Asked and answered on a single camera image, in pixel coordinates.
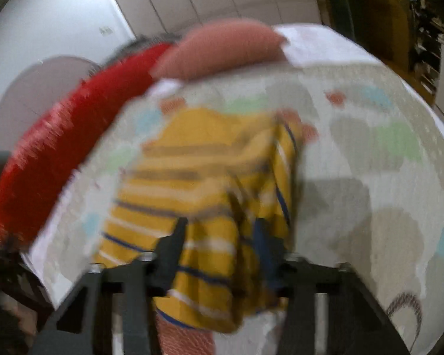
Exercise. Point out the red fuzzy blanket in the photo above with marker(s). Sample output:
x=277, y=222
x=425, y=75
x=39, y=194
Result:
x=55, y=148

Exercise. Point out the white shelf unit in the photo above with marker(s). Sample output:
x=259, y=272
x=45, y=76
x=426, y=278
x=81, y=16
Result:
x=434, y=48

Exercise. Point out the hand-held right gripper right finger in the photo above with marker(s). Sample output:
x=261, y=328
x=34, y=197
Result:
x=268, y=262

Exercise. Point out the white bed sheet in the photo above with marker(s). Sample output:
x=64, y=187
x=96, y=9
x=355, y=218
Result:
x=310, y=44

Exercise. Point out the patterned quilt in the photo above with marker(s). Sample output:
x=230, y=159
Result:
x=355, y=173

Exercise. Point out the round headboard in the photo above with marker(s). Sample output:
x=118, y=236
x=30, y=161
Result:
x=26, y=100

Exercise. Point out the pink pillow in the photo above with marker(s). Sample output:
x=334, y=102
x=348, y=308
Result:
x=222, y=48

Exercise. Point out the grey knitted cloth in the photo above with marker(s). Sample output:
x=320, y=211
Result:
x=140, y=46

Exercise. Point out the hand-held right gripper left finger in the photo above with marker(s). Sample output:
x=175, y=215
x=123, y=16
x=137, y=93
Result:
x=168, y=262

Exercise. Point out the yellow striped shirt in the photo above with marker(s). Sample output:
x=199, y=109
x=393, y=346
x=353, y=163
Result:
x=207, y=192

